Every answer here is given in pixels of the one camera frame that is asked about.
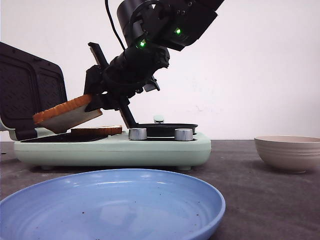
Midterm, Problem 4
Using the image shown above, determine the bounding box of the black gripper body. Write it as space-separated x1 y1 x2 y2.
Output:
84 46 170 112

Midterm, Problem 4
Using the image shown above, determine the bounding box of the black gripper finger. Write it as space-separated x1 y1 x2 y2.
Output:
118 103 138 128
88 42 109 68

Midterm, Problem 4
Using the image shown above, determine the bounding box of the white bread slice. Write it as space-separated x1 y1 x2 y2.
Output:
70 125 123 136
32 94 102 134

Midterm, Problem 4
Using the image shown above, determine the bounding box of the breakfast maker hinged lid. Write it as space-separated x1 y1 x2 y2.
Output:
0 43 67 141

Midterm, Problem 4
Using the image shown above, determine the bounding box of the beige ribbed bowl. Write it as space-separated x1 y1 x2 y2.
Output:
254 135 320 173

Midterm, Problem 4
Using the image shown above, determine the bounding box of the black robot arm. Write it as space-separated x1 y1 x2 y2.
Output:
84 0 222 128

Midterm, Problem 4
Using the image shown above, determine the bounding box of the mint green breakfast maker base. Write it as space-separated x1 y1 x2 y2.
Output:
14 132 211 170

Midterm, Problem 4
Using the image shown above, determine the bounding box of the left silver control knob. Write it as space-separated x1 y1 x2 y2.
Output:
128 127 148 141

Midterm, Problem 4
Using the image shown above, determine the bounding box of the silver control knob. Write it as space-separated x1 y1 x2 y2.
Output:
174 128 194 142
128 127 148 141

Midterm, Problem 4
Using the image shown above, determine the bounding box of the black round frying pan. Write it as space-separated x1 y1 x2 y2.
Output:
124 114 198 137

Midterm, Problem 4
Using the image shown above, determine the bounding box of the right silver control knob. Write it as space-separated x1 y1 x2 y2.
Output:
174 128 194 142

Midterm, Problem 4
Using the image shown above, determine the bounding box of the blue round plate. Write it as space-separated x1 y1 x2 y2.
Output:
0 169 226 240

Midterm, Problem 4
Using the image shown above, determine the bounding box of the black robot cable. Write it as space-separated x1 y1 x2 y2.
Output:
104 0 127 51

